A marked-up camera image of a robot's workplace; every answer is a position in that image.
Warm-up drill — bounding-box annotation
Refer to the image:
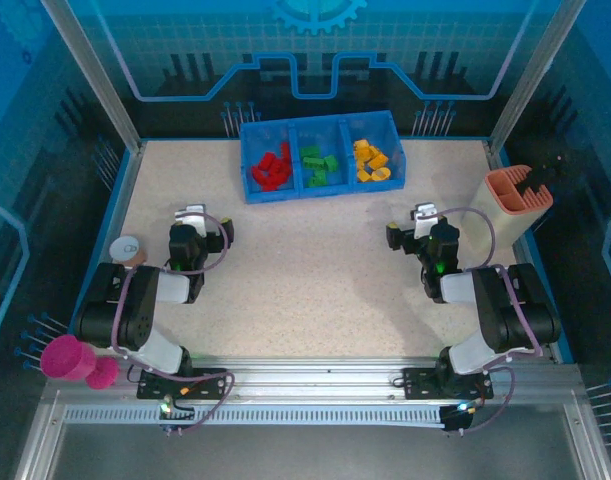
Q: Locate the blue three-compartment plastic bin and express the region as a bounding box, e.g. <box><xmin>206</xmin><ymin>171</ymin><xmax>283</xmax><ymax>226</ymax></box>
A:
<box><xmin>238</xmin><ymin>109</ymin><xmax>407</xmax><ymax>205</ymax></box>

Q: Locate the beige holder with orange rim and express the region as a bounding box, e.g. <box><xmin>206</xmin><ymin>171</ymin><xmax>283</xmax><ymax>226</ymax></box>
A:
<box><xmin>459</xmin><ymin>164</ymin><xmax>555</xmax><ymax>254</ymax></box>

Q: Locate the tin can with pull tab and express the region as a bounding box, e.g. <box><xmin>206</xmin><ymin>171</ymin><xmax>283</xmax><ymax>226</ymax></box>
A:
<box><xmin>108</xmin><ymin>235</ymin><xmax>149</xmax><ymax>267</ymax></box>

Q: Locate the pink dumbbell-shaped toy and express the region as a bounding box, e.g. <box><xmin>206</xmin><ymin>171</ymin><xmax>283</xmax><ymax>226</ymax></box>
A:
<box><xmin>39</xmin><ymin>334</ymin><xmax>121</xmax><ymax>391</ymax></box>

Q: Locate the small black controller board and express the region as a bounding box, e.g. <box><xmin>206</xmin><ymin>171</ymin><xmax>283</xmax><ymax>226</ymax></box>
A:
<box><xmin>157</xmin><ymin>397</ymin><xmax>196</xmax><ymax>434</ymax></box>
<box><xmin>440</xmin><ymin>399</ymin><xmax>479</xmax><ymax>434</ymax></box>

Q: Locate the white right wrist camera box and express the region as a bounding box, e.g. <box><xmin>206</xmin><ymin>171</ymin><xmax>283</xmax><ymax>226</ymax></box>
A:
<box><xmin>409</xmin><ymin>201</ymin><xmax>440</xmax><ymax>239</ymax></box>

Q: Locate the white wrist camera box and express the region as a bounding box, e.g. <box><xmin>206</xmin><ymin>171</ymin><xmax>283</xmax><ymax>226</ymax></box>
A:
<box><xmin>409</xmin><ymin>201</ymin><xmax>440</xmax><ymax>239</ymax></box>
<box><xmin>173</xmin><ymin>202</ymin><xmax>210</xmax><ymax>236</ymax></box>

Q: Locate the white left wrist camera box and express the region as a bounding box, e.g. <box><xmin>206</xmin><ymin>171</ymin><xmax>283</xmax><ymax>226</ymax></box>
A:
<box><xmin>173</xmin><ymin>202</ymin><xmax>210</xmax><ymax>236</ymax></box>

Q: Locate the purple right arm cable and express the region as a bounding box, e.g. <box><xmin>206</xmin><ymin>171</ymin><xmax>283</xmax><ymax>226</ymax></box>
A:
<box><xmin>417</xmin><ymin>207</ymin><xmax>544</xmax><ymax>434</ymax></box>

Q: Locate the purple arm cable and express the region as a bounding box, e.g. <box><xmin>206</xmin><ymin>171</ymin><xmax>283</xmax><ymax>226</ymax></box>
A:
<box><xmin>417</xmin><ymin>207</ymin><xmax>544</xmax><ymax>434</ymax></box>
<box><xmin>112</xmin><ymin>212</ymin><xmax>236</xmax><ymax>434</ymax></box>

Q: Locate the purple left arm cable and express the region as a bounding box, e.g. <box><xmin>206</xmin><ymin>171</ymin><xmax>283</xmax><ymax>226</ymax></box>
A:
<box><xmin>112</xmin><ymin>212</ymin><xmax>236</xmax><ymax>434</ymax></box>

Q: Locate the black tool handle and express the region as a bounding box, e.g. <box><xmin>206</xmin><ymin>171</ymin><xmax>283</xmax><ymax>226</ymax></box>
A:
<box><xmin>517</xmin><ymin>164</ymin><xmax>561</xmax><ymax>196</ymax></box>

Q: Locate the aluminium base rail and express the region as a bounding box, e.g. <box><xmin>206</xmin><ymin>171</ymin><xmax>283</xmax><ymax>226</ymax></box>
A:
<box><xmin>109</xmin><ymin>355</ymin><xmax>581</xmax><ymax>404</ymax></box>

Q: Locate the slotted grey cable duct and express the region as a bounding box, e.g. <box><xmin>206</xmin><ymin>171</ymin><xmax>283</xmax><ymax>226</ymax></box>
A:
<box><xmin>64</xmin><ymin>404</ymin><xmax>446</xmax><ymax>427</ymax></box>

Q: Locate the aluminium frame post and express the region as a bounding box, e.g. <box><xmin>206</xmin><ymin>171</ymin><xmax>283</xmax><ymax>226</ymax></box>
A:
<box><xmin>40</xmin><ymin>0</ymin><xmax>147</xmax><ymax>154</ymax></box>
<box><xmin>484</xmin><ymin>0</ymin><xmax>589</xmax><ymax>156</ymax></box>

